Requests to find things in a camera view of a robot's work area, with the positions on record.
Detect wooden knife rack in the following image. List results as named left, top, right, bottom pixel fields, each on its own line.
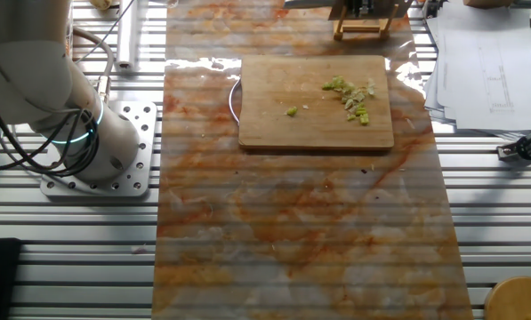
left=333, top=3, right=400, bottom=42

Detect steel cleaver knife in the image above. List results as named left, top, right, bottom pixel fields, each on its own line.
left=282, top=0, right=414, bottom=21

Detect wooden cutting board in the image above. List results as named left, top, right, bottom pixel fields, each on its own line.
left=228, top=53, right=395, bottom=150

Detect tan cardboard box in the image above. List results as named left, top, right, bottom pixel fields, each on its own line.
left=463, top=0, right=515, bottom=9

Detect white paper sheets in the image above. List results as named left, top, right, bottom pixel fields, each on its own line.
left=423, top=0, right=531, bottom=137

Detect orange marble patterned mat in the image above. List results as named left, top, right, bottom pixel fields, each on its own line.
left=151, top=0, right=474, bottom=320

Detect white plastic wrap roll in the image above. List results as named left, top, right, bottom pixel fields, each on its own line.
left=115, top=0, right=141, bottom=73

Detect wooden cup tree stand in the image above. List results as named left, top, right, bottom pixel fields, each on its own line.
left=484, top=275, right=531, bottom=320

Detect black rectangular case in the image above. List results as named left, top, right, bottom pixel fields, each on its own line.
left=0, top=237, right=23, bottom=320

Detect cut scallion ring slice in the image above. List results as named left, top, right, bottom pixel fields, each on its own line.
left=321, top=75, right=347, bottom=92

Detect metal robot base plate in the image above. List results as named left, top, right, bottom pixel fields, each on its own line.
left=40, top=100, right=158, bottom=198

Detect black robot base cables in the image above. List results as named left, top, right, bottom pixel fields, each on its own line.
left=0, top=75, right=101, bottom=179

